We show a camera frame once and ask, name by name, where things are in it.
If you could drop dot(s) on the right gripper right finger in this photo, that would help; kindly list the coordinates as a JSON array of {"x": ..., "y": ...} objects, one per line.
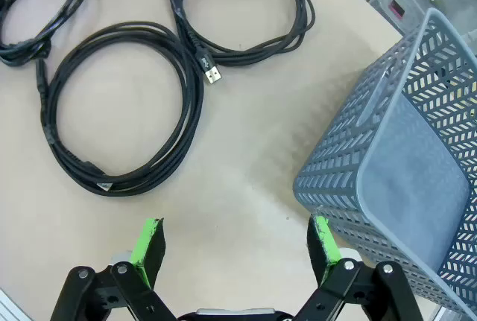
[{"x": 320, "y": 254}]

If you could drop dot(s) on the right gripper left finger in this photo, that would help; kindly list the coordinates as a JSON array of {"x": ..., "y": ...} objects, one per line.
[{"x": 149, "y": 254}]

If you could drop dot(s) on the grey plastic mesh basket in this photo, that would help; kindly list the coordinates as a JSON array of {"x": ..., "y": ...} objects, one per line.
[{"x": 410, "y": 172}]

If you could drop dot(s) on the grey box with red label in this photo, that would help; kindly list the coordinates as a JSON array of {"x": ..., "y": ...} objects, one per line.
[{"x": 410, "y": 0}]

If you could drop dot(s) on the aluminium profile rail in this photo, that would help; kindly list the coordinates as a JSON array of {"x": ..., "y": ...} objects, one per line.
[{"x": 7, "y": 310}]

